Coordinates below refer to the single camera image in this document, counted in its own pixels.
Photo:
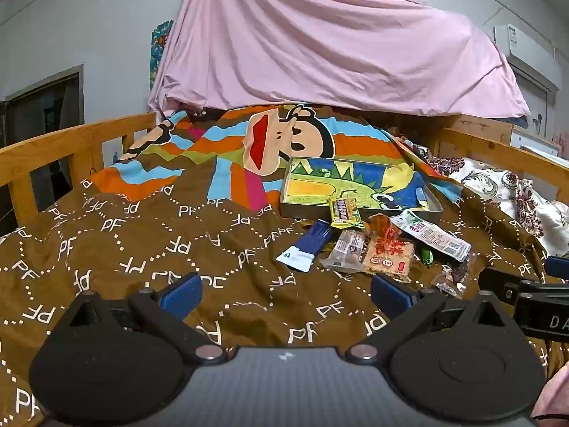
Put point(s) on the clear brown cake packet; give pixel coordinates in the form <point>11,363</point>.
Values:
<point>346,249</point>

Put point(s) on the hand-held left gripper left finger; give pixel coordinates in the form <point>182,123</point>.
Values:
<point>182,297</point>

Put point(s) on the large white pink snack packet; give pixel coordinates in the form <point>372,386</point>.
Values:
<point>438,236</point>

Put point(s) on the white floral cloth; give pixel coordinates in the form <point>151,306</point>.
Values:
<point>502,182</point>

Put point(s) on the yellow green snack packet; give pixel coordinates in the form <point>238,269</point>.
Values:
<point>343,211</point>

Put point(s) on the pink sheet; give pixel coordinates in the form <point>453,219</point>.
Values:
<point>333,40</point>

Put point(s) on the dark window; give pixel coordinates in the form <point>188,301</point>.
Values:
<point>49,102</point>

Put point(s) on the metal tray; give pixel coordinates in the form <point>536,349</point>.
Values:
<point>302,212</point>

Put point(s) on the orange chicken snack packet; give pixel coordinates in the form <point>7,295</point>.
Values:
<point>384,227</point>

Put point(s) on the white air conditioner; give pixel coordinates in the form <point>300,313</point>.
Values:
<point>524,49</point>

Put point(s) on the colourful wall poster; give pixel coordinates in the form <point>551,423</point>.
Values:
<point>159,49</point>

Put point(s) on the blue snack packet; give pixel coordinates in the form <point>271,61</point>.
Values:
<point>311,240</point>

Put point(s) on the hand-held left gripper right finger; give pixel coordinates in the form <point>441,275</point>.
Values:
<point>391,294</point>

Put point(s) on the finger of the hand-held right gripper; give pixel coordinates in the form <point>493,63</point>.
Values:
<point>558,266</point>
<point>500,282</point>

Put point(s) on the orange rice cracker packet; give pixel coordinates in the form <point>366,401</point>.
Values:
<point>389,259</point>

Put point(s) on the dark jerky snack packet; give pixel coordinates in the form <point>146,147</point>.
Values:
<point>453,274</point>

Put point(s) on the crayon drawing paper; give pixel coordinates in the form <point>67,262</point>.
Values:
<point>355,182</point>

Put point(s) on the small green snack packet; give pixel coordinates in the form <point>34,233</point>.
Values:
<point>427,257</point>

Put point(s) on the wooden bed frame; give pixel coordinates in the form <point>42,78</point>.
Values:
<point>44,142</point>

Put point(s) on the person's pink clothing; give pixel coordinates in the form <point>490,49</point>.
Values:
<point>553,396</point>

